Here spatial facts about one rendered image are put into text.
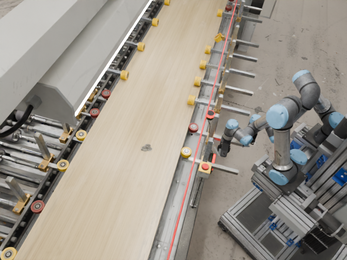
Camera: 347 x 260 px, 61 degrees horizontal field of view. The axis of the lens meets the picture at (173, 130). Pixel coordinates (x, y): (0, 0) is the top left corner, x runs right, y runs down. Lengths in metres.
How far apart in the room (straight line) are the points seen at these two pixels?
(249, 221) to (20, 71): 2.57
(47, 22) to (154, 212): 1.62
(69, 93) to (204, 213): 2.58
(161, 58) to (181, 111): 0.72
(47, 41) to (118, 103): 2.06
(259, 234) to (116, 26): 2.40
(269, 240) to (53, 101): 2.50
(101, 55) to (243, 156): 2.97
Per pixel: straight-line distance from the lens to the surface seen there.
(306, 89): 1.98
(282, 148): 1.75
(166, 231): 2.21
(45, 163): 2.28
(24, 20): 0.47
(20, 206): 2.20
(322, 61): 5.25
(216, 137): 2.38
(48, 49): 0.45
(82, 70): 0.52
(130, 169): 2.10
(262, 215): 2.88
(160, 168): 2.10
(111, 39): 0.60
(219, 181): 3.17
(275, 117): 1.61
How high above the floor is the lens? 2.69
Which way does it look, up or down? 51 degrees down
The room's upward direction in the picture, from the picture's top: 8 degrees clockwise
